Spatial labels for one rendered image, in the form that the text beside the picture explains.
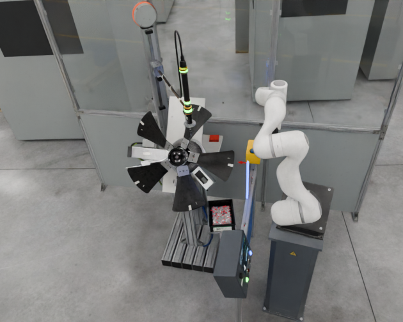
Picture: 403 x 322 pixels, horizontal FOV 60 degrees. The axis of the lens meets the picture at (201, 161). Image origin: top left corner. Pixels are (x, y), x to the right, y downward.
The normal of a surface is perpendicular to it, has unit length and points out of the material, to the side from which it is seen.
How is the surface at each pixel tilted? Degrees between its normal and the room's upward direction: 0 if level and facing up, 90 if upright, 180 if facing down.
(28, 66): 90
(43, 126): 90
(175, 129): 50
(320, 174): 90
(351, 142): 90
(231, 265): 15
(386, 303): 0
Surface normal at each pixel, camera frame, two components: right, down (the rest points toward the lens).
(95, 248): -0.07, -0.75
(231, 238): -0.32, -0.75
